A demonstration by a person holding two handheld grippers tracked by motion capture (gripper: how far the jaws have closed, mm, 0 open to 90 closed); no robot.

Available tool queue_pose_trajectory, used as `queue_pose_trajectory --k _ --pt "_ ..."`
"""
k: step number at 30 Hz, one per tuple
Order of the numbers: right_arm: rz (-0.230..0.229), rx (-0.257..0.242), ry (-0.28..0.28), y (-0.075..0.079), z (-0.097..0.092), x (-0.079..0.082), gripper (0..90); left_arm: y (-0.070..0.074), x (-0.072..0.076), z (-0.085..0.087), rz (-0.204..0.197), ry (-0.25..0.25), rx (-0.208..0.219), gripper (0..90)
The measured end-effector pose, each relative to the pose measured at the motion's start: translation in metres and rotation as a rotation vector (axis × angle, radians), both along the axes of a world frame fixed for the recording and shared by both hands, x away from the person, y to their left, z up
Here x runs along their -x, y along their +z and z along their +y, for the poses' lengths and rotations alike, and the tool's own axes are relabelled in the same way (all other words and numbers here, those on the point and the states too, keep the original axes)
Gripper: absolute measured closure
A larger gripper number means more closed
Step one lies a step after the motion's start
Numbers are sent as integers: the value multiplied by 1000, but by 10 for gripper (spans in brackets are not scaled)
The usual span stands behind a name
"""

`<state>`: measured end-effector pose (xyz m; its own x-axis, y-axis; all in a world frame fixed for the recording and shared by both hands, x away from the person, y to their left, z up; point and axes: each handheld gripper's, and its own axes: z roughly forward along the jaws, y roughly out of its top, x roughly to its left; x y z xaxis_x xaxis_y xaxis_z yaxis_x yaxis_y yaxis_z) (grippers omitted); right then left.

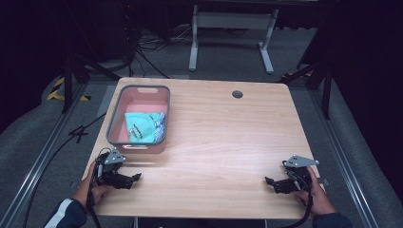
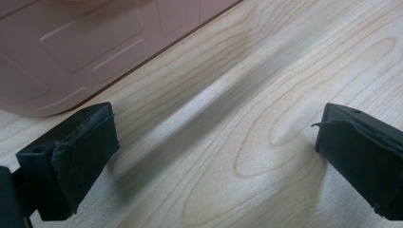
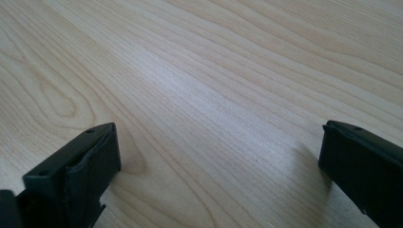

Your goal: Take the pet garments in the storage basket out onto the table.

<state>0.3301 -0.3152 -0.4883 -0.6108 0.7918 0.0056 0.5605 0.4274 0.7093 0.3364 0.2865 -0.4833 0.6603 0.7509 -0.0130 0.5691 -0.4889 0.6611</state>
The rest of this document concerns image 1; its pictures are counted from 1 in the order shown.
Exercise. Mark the black tape cross mark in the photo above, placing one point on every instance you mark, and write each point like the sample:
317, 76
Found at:
78, 133

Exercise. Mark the teal packaged item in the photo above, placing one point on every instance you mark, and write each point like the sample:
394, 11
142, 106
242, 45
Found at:
141, 126

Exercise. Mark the metal floor rail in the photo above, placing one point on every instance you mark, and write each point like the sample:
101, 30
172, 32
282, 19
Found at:
33, 167
340, 158

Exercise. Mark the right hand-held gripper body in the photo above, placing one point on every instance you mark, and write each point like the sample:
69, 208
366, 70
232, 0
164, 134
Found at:
297, 175

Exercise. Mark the person's left hand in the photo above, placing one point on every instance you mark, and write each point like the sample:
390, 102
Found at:
95, 191

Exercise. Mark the person's right hand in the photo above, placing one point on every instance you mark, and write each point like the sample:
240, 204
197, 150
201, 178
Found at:
316, 198

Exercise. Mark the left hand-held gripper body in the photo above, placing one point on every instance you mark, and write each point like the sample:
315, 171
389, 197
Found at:
109, 172

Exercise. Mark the white desk frame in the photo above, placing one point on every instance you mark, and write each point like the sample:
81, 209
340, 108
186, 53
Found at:
233, 20

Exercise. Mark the black tripod stand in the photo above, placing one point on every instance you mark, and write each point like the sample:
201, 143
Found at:
320, 76
74, 69

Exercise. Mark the grey table grommet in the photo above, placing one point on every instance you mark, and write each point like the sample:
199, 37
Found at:
237, 94

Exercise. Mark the pink basket with grey rim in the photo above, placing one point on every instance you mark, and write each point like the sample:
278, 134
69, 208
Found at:
128, 134

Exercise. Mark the yellow black floor tape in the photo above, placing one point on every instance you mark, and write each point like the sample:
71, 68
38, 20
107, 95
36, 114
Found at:
58, 91

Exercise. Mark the blue white striped cloth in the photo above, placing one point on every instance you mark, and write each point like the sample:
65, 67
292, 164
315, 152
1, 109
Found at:
161, 126

